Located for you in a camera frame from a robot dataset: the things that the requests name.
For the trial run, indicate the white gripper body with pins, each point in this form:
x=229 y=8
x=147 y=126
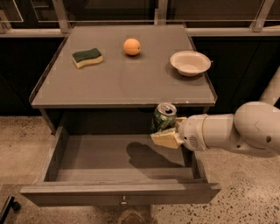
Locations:
x=191 y=131

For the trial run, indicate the green soda can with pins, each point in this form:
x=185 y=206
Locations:
x=164 y=117

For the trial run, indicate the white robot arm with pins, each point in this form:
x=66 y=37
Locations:
x=254 y=128

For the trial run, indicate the metal drawer knob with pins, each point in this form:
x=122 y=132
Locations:
x=123 y=202

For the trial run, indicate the open grey top drawer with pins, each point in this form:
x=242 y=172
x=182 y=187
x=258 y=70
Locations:
x=97 y=170

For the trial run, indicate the white bowl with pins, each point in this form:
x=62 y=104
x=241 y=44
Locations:
x=190 y=63

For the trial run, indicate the grey cabinet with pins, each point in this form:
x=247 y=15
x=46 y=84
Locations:
x=118 y=95

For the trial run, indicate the orange fruit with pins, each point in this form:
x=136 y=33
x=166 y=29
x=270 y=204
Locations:
x=132 y=47

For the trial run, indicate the green yellow sponge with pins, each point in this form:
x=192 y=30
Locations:
x=87 y=58

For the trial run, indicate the black caster wheel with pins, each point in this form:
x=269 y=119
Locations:
x=14 y=204

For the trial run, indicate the metal railing frame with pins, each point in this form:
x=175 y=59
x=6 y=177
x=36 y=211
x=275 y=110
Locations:
x=53 y=18

